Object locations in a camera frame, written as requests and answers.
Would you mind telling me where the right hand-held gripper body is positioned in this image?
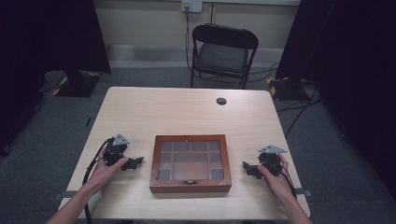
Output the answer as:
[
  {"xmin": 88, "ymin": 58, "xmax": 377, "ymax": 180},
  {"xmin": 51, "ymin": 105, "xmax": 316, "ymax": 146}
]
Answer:
[{"xmin": 257, "ymin": 145, "xmax": 289, "ymax": 177}]

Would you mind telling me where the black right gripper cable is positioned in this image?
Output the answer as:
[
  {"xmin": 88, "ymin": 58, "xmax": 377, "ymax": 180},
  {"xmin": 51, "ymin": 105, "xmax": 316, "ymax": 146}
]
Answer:
[{"xmin": 279, "ymin": 164, "xmax": 298, "ymax": 200}]

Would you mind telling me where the person's right hand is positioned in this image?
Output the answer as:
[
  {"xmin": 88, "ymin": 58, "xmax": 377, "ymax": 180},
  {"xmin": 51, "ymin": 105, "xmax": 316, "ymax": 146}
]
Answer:
[{"xmin": 257, "ymin": 153, "xmax": 294, "ymax": 200}]

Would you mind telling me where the black curtain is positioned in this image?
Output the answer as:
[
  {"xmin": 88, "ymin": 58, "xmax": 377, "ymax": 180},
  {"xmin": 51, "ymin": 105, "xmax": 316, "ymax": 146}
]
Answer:
[
  {"xmin": 0, "ymin": 0, "xmax": 112, "ymax": 157},
  {"xmin": 275, "ymin": 0, "xmax": 396, "ymax": 200}
]

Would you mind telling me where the white wall outlet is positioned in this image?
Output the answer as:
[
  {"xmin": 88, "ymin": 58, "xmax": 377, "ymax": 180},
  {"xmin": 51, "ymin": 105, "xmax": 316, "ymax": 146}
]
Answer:
[{"xmin": 181, "ymin": 0, "xmax": 204, "ymax": 14}]

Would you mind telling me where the black cable from wall outlet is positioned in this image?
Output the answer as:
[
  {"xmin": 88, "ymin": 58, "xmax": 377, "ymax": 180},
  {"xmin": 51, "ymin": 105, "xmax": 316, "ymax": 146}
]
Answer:
[{"xmin": 184, "ymin": 7, "xmax": 193, "ymax": 73}]

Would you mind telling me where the black floor cable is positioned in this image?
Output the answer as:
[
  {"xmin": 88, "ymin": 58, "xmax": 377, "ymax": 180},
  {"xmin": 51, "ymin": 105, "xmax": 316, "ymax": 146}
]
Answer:
[{"xmin": 276, "ymin": 83, "xmax": 322, "ymax": 138}]

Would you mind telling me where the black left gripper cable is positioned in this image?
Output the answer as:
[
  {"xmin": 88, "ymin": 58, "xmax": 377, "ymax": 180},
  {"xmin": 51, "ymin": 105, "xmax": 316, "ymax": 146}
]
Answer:
[{"xmin": 81, "ymin": 136, "xmax": 116, "ymax": 224}]

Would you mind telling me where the person's left hand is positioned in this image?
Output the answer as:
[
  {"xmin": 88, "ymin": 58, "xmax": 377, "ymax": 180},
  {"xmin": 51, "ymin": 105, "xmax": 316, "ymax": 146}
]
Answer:
[{"xmin": 89, "ymin": 148, "xmax": 130, "ymax": 191}]

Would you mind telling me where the wooden box with glass lid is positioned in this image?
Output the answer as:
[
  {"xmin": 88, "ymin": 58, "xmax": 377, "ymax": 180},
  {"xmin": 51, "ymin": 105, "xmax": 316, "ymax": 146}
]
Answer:
[{"xmin": 148, "ymin": 133, "xmax": 233, "ymax": 194}]

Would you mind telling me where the grey table strap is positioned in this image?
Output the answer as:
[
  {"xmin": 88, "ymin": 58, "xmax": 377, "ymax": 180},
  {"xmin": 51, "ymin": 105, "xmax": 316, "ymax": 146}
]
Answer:
[
  {"xmin": 293, "ymin": 188, "xmax": 313, "ymax": 198},
  {"xmin": 51, "ymin": 189, "xmax": 79, "ymax": 202}
]

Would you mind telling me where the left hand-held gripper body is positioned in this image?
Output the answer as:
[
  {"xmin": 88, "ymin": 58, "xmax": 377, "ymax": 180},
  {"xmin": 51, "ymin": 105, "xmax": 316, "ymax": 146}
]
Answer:
[{"xmin": 103, "ymin": 133, "xmax": 132, "ymax": 167}]

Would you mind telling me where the black stand base yellow tape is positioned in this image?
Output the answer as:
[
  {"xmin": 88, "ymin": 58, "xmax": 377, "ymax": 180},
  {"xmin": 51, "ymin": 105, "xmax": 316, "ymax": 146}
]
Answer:
[
  {"xmin": 266, "ymin": 76, "xmax": 310, "ymax": 102},
  {"xmin": 51, "ymin": 70, "xmax": 103, "ymax": 98}
]

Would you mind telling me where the black folding chair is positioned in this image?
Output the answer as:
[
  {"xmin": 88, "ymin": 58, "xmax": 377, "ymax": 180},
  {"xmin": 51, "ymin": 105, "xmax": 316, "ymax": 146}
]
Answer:
[{"xmin": 190, "ymin": 22, "xmax": 260, "ymax": 91}]

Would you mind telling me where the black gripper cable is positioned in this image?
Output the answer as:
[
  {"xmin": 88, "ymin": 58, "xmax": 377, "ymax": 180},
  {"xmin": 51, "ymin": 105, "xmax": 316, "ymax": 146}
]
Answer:
[
  {"xmin": 279, "ymin": 164, "xmax": 298, "ymax": 200},
  {"xmin": 81, "ymin": 136, "xmax": 116, "ymax": 224}
]

